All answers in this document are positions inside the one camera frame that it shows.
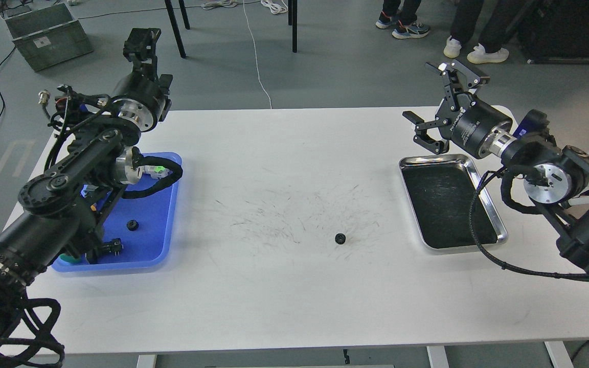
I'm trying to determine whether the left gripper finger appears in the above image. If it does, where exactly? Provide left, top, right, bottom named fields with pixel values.
left=124, top=28, right=162, bottom=77

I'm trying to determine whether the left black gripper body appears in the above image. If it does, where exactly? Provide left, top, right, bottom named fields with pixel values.
left=112, top=72, right=173, bottom=132

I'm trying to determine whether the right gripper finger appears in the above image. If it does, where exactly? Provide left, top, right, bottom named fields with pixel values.
left=402, top=110, right=454, bottom=155
left=425, top=60, right=491, bottom=123

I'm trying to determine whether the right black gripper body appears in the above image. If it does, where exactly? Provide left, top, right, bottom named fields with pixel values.
left=451, top=97, right=513, bottom=159

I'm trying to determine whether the black gear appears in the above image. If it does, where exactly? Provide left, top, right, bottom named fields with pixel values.
left=334, top=233, right=347, bottom=245
left=126, top=220, right=140, bottom=232

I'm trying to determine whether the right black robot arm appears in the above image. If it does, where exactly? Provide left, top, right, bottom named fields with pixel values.
left=402, top=60, right=589, bottom=282

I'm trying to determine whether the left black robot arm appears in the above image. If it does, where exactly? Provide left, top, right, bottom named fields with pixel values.
left=0, top=28, right=183, bottom=367

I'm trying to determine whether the silver metal tray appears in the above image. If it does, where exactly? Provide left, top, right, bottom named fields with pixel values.
left=399, top=154, right=508, bottom=254

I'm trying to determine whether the blue plastic tray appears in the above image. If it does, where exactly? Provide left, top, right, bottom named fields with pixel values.
left=52, top=152, right=183, bottom=272

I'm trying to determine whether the white sneaker left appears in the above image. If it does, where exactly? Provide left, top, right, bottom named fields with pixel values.
left=443, top=36, right=462, bottom=60

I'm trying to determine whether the white sneaker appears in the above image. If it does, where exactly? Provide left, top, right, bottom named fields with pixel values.
left=467, top=44, right=509, bottom=64
left=443, top=36, right=462, bottom=60

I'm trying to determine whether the white sneaker right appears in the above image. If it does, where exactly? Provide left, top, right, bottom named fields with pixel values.
left=467, top=44, right=509, bottom=64

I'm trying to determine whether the black table leg left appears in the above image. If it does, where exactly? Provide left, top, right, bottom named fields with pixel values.
left=164, top=0, right=190, bottom=60

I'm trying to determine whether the black table leg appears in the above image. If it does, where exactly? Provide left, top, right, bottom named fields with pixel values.
left=287, top=0, right=298, bottom=53
left=164, top=0, right=190, bottom=60

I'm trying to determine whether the blue sneaker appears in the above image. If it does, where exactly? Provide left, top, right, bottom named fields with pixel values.
left=375, top=12, right=431, bottom=40

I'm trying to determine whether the black equipment case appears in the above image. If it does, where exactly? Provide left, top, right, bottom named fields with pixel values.
left=517, top=1, right=589, bottom=63

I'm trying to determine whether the black table leg right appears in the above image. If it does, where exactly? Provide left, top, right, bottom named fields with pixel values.
left=287, top=0, right=298, bottom=53

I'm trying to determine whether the green grey switch module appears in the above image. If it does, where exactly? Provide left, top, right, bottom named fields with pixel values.
left=141, top=165, right=172, bottom=181

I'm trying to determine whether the white cable on floor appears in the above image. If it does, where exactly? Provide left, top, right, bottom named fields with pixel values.
left=201, top=0, right=289, bottom=109

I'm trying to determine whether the black switch component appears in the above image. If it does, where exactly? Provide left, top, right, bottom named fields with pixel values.
left=86, top=238, right=124, bottom=265

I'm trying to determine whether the green push button switch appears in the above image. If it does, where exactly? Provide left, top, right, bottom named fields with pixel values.
left=58, top=253, right=84, bottom=266

